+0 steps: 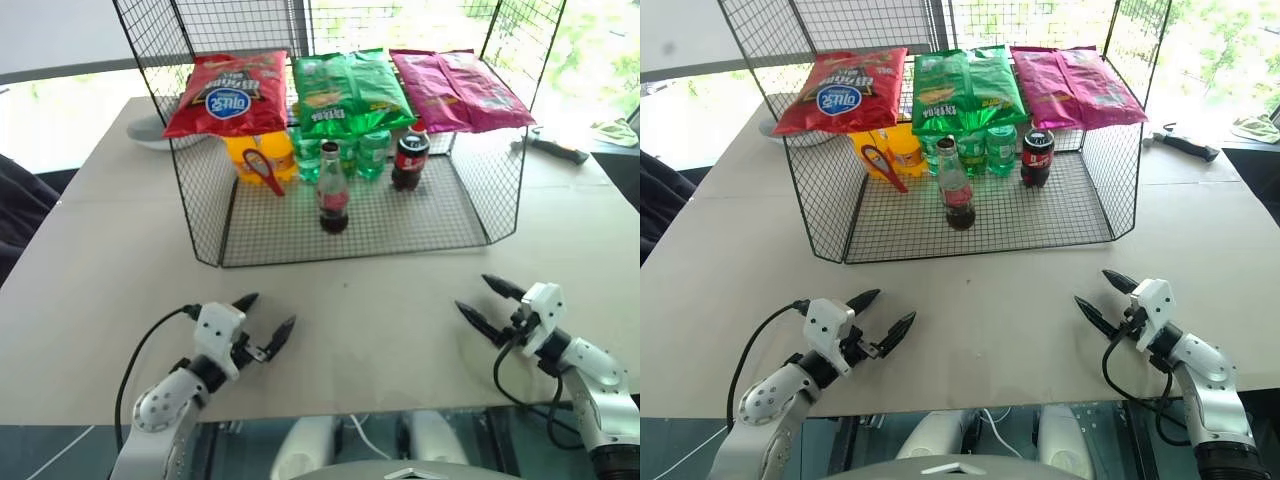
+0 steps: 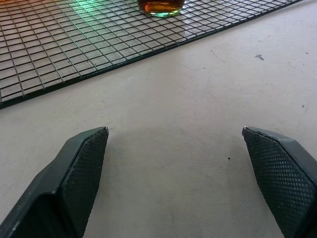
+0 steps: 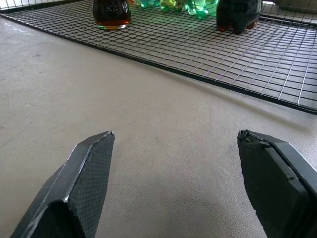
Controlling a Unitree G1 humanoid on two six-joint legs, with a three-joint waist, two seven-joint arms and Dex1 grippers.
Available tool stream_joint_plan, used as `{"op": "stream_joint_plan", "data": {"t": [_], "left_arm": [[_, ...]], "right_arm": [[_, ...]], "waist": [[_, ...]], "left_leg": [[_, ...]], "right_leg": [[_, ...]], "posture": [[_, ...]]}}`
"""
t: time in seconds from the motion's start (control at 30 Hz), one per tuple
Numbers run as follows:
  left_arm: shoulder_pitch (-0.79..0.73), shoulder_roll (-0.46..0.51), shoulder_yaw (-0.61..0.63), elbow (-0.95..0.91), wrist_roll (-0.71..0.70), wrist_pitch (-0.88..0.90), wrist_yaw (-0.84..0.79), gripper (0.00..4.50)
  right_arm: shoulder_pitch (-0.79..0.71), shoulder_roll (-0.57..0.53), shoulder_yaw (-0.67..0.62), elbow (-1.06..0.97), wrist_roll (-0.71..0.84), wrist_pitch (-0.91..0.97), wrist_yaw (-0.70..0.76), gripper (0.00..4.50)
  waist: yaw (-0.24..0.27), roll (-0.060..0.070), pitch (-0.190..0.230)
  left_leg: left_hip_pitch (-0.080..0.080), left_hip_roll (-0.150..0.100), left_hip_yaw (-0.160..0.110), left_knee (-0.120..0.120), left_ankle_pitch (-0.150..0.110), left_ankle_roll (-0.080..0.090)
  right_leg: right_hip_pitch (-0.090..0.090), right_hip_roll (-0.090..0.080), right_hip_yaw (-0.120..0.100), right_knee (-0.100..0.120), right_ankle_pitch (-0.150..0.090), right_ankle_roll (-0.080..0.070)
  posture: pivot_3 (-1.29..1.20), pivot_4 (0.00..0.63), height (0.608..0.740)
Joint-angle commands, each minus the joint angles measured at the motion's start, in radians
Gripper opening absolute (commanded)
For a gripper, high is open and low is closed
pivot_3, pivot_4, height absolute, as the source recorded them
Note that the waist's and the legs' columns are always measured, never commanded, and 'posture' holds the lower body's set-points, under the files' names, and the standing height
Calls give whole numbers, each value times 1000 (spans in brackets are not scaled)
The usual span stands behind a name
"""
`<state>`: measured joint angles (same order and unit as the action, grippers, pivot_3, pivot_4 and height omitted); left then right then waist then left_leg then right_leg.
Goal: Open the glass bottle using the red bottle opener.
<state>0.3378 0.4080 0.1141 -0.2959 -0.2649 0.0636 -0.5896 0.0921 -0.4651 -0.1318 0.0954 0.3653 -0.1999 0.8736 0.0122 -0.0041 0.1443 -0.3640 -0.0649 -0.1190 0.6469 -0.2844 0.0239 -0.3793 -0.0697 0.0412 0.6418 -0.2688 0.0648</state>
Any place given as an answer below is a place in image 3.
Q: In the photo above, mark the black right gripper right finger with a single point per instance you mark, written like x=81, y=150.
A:
x=275, y=188

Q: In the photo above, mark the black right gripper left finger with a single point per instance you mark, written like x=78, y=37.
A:
x=81, y=188

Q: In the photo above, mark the dark cola glass bottle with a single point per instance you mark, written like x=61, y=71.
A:
x=112, y=15

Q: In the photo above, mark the dark plastic soda bottle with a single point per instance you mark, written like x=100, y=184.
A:
x=237, y=16

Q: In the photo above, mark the green plastic bottle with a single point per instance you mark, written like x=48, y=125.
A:
x=173, y=5
x=201, y=8
x=146, y=2

